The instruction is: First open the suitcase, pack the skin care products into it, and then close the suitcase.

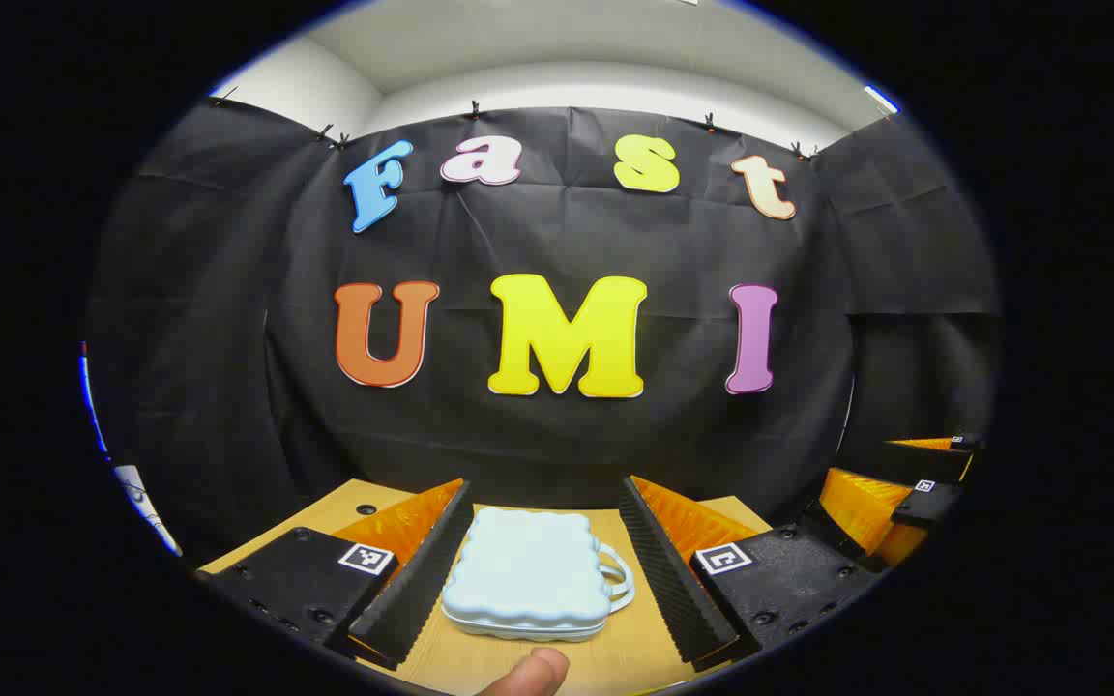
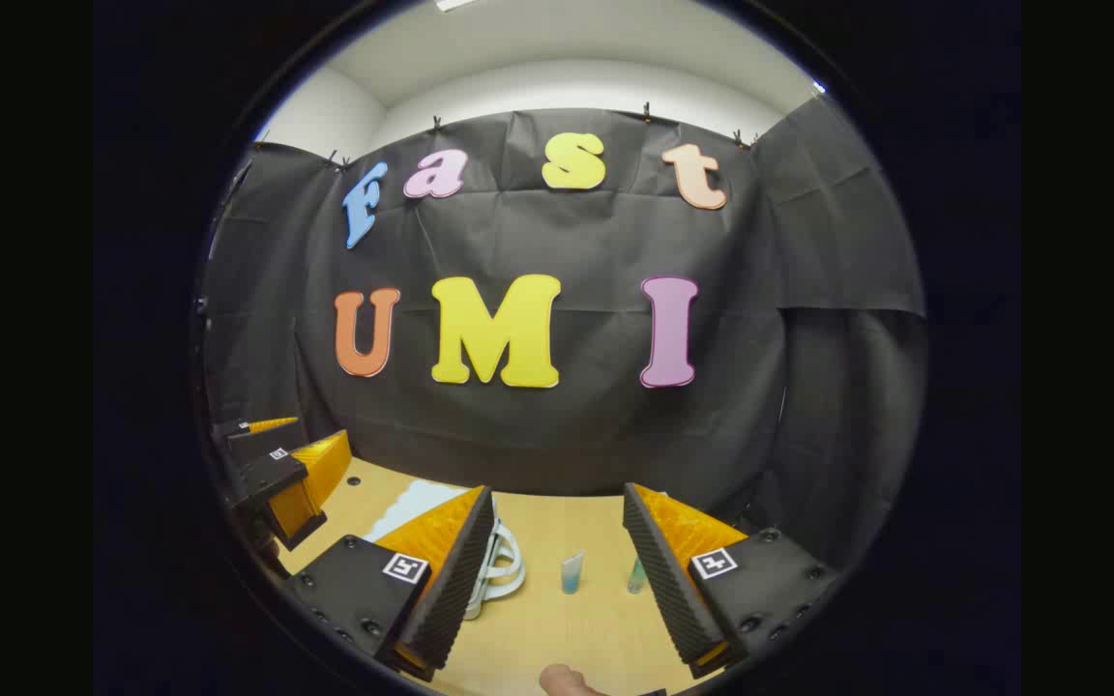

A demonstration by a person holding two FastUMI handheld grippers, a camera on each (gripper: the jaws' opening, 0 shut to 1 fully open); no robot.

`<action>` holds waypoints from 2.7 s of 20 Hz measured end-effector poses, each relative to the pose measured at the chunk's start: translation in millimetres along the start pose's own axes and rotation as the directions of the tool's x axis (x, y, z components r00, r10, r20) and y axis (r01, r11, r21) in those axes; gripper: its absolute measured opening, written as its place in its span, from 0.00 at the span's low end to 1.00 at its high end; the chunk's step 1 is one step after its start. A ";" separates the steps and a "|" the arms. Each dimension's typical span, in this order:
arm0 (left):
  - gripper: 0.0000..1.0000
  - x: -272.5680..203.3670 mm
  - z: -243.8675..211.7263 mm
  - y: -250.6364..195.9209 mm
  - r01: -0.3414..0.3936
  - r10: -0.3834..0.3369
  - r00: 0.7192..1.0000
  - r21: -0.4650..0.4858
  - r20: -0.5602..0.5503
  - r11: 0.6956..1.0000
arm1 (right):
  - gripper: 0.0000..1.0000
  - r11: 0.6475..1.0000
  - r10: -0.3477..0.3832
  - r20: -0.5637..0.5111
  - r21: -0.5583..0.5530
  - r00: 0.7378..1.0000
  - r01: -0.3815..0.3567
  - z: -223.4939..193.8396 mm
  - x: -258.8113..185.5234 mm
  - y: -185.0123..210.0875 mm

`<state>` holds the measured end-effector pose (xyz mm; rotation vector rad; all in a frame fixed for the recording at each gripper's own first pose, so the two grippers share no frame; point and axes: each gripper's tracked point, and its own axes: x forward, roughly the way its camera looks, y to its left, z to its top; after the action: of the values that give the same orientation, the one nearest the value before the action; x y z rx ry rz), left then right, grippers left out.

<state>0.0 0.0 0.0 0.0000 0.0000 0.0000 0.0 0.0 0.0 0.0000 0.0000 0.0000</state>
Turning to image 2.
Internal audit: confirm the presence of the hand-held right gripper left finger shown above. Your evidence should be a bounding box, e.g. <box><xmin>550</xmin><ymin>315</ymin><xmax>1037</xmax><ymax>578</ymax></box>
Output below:
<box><xmin>284</xmin><ymin>485</ymin><xmax>498</xmax><ymax>683</ymax></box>

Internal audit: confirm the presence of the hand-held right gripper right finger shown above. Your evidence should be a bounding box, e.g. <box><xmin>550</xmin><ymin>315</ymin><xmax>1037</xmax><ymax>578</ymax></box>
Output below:
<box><xmin>622</xmin><ymin>481</ymin><xmax>842</xmax><ymax>680</ymax></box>

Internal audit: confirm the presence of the light blue suitcase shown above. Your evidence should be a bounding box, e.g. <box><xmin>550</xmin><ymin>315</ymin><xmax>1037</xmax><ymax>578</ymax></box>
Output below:
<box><xmin>364</xmin><ymin>480</ymin><xmax>527</xmax><ymax>621</ymax></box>

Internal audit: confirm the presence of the black backdrop cloth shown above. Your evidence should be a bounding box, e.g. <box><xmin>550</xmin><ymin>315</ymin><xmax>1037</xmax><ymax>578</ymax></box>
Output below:
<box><xmin>199</xmin><ymin>95</ymin><xmax>927</xmax><ymax>571</ymax></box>

